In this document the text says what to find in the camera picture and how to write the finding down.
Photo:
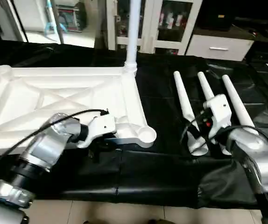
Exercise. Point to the white plastic table leg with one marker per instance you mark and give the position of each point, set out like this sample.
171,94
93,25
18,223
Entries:
134,32
236,102
205,86
185,102

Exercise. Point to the white drawer unit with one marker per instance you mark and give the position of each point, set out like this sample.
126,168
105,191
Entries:
218,48

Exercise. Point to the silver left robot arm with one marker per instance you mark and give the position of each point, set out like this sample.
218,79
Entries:
50,142

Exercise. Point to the black vertical pole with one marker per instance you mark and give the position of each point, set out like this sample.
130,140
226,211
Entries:
12,18

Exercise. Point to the colourful background box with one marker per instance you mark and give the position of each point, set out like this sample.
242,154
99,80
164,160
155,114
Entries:
71,16

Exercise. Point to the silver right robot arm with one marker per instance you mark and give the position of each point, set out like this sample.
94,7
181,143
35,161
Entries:
260,154

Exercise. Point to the black equipment box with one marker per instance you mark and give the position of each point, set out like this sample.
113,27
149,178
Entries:
215,14

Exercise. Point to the white glass door cabinet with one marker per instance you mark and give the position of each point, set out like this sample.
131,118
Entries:
164,23

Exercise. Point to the black work surface mat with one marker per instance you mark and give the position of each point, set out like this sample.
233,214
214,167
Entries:
138,177

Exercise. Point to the white plastic table top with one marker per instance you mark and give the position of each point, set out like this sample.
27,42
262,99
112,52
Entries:
54,98

